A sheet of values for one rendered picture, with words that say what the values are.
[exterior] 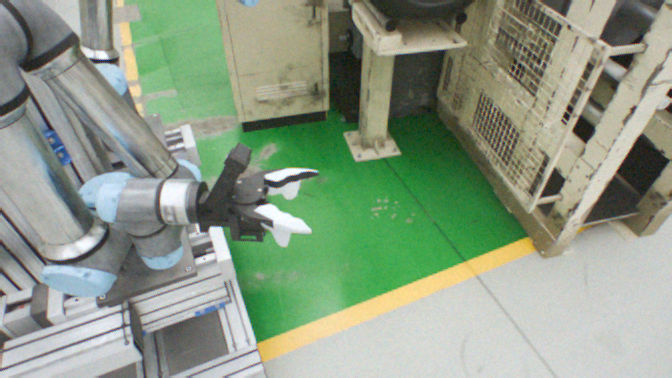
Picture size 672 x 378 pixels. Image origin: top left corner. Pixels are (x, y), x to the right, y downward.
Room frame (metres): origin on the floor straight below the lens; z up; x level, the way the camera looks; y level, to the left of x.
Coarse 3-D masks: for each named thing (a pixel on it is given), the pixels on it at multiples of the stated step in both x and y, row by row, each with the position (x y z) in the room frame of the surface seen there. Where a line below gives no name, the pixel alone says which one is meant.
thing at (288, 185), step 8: (296, 168) 0.54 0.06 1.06; (272, 176) 0.52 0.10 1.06; (280, 176) 0.52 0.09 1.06; (288, 176) 0.52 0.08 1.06; (296, 176) 0.52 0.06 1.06; (304, 176) 0.53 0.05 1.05; (312, 176) 0.53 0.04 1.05; (272, 184) 0.50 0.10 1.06; (280, 184) 0.50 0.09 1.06; (288, 184) 0.52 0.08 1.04; (296, 184) 0.53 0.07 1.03; (272, 192) 0.51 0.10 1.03; (280, 192) 0.51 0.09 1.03; (288, 192) 0.52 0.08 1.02; (296, 192) 0.53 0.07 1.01
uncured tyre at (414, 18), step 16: (384, 0) 1.45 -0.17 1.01; (400, 0) 1.46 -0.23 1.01; (416, 0) 1.49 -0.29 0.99; (432, 0) 1.69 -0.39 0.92; (448, 0) 1.50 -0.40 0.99; (464, 0) 1.52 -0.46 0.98; (400, 16) 1.49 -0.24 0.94; (416, 16) 1.48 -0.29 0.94; (432, 16) 1.49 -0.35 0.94; (448, 16) 1.54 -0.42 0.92
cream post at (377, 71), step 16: (368, 48) 1.90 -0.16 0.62; (368, 64) 1.88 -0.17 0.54; (384, 64) 1.89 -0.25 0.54; (368, 80) 1.87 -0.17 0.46; (384, 80) 1.89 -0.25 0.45; (368, 96) 1.87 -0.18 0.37; (384, 96) 1.89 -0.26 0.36; (368, 112) 1.87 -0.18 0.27; (384, 112) 1.89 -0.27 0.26; (368, 128) 1.87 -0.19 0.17; (384, 128) 1.89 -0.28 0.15; (368, 144) 1.87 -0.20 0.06; (384, 144) 1.89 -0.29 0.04
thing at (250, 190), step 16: (256, 176) 0.51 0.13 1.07; (192, 192) 0.46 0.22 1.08; (208, 192) 0.49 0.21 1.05; (240, 192) 0.47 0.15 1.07; (256, 192) 0.47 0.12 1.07; (192, 208) 0.44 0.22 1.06; (208, 208) 0.48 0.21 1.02; (224, 208) 0.46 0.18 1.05; (208, 224) 0.45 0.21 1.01; (224, 224) 0.45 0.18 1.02; (240, 224) 0.44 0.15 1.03; (256, 224) 0.44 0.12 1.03; (240, 240) 0.43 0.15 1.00; (256, 240) 0.43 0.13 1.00
